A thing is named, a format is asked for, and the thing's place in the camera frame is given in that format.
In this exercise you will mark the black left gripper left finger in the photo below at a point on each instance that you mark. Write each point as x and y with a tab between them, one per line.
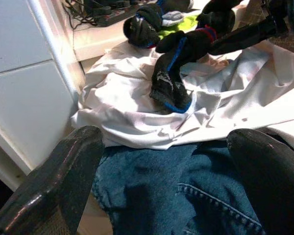
54	176

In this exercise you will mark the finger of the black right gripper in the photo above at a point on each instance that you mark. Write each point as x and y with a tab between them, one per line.
186	46
143	27

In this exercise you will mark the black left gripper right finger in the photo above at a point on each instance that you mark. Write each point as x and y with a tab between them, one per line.
274	181

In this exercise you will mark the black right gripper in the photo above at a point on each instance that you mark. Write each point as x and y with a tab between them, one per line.
279	11

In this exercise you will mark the bright green garment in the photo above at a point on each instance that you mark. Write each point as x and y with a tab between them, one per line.
188	22

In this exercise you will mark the grey white sock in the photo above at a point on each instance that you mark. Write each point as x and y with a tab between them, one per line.
172	19

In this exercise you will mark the black power strip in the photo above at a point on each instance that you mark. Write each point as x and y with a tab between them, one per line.
112	18

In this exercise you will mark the white low ledge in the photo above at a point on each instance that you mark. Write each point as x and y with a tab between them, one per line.
98	41

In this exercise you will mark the white shirt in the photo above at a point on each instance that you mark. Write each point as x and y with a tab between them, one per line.
235	93

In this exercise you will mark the blue denim jeans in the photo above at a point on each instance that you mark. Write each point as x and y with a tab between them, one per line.
166	191

